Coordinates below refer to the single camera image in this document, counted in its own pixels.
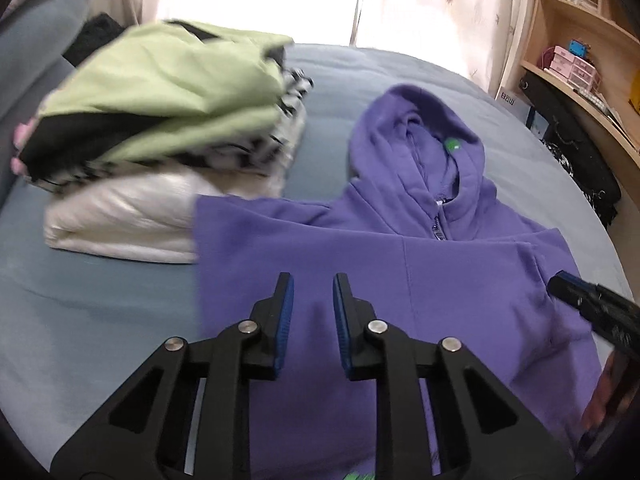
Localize person's right hand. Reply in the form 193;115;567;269
582;355;625;438

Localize grey pillow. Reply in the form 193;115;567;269
0;0;93;201

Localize wooden bookshelf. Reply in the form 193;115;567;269
500;0;640;161

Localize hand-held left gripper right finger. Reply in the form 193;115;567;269
332;272;576;480

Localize folded silver padded jacket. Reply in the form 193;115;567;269
42;105;308;266

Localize black garment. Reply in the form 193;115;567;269
62;12;128;68

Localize white cardboard box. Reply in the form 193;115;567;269
495;87;533;116

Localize white leaf-print curtain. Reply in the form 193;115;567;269
350;0;543;93

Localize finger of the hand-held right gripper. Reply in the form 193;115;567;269
546;270;601;321

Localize folded black-white patterned garment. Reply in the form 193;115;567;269
30;67;316;193

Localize pile of papers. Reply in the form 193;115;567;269
575;87;626;121

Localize black bag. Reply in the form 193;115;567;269
520;72;621;226

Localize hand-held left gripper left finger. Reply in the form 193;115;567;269
50;272;295;480

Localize purple zip hoodie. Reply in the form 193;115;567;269
192;84;608;480

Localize pink mini drawer boxes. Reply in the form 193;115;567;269
547;45;601;88

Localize folded light green garment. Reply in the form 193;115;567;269
17;20;296;181

